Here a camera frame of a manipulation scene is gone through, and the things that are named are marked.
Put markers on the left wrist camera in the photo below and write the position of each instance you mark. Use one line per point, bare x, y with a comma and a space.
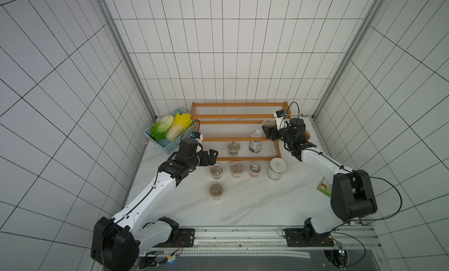
197, 136

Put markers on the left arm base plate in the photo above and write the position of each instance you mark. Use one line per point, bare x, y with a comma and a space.
184, 237

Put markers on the red label seed jar top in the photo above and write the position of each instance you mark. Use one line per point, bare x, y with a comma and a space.
236, 169

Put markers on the green snack bag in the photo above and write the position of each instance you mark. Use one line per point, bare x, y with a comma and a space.
325, 187

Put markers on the aluminium mounting rail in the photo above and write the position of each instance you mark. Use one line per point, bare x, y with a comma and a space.
265, 238

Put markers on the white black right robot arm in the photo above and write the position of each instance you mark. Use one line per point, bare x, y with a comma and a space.
352, 193

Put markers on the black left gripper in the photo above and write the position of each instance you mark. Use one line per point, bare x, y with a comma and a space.
211, 158

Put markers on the wooden three-tier shelf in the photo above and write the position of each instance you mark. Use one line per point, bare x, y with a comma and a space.
221, 123

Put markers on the small red label seed jar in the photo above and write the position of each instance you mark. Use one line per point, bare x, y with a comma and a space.
254, 169

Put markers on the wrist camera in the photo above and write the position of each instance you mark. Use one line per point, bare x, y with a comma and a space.
280, 119
197, 136

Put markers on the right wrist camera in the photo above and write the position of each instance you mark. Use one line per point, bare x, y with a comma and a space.
280, 119

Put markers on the yellow napa cabbage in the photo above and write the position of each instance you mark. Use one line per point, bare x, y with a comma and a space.
180, 124

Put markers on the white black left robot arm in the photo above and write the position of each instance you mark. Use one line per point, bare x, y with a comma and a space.
118, 241

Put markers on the large white labelled jar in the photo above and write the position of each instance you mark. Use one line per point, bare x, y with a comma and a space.
276, 169

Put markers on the green label seed jar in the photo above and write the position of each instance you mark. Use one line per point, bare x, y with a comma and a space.
233, 148

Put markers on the green napa cabbage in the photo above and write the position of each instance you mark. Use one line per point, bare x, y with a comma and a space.
161, 127

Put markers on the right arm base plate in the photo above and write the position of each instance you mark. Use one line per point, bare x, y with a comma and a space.
301, 237

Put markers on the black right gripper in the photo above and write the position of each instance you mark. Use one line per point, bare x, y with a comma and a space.
275, 132

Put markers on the yellow label seed jar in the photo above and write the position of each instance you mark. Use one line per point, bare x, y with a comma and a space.
216, 172

